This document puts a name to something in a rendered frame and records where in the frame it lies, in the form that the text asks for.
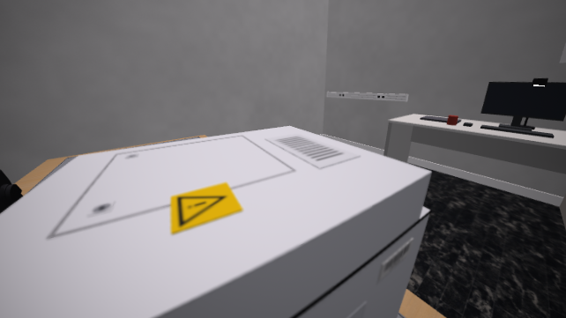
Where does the white heat sealer housing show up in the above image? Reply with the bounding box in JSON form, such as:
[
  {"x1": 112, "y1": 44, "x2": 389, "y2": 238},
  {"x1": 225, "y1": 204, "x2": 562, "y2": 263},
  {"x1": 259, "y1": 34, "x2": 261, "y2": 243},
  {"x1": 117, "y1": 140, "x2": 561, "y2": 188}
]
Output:
[{"x1": 0, "y1": 126, "x2": 432, "y2": 318}]

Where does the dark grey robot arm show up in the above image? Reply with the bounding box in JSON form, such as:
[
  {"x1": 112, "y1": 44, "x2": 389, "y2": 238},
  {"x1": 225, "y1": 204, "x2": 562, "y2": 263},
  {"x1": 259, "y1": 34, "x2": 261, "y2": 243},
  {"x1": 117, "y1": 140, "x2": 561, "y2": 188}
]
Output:
[{"x1": 0, "y1": 169, "x2": 23, "y2": 213}]

